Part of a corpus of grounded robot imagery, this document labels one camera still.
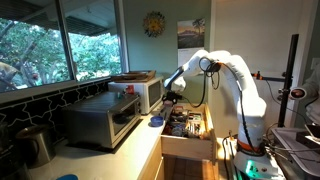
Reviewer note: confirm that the dark metal pot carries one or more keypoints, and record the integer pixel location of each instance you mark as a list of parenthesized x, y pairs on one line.
[(35, 145)]

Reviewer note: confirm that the small red cup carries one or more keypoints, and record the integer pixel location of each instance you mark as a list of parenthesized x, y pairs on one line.
[(129, 89)]

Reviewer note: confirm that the grey side table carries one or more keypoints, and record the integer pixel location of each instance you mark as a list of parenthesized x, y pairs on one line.
[(296, 156)]

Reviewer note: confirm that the sun wall decoration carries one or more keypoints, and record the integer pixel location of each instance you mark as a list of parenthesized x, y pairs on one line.
[(154, 24)]

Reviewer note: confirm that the black box on side table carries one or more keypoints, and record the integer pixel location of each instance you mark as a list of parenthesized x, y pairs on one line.
[(308, 139)]

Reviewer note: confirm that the person in white clothing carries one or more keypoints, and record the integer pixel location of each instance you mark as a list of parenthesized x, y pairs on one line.
[(313, 96)]

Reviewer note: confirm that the large window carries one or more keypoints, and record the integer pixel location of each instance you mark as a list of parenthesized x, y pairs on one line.
[(50, 43)]

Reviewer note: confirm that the black camera stand pole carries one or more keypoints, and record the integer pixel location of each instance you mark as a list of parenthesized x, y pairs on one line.
[(287, 83)]

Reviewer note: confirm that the open wooden drawer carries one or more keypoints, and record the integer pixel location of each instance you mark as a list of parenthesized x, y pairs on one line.
[(188, 141)]

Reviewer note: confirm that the wall calendar with landscape photo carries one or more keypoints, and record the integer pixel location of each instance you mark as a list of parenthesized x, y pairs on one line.
[(190, 33)]

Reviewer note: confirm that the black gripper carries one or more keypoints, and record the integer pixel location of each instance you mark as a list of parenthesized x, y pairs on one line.
[(172, 96)]

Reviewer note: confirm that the white microwave oven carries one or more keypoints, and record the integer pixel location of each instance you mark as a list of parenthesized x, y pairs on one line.
[(146, 93)]

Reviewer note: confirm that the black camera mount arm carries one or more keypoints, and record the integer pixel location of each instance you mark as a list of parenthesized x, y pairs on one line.
[(266, 78)]

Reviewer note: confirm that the wooden serving tray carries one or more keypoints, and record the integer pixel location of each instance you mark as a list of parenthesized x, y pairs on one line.
[(133, 76)]

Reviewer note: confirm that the silver toaster oven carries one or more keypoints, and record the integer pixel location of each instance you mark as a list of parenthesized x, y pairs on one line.
[(100, 118)]

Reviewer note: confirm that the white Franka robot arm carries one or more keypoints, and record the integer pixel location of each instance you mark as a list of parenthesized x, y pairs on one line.
[(246, 100)]

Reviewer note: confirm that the blue mug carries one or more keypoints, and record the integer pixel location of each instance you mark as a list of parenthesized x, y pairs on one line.
[(156, 121)]

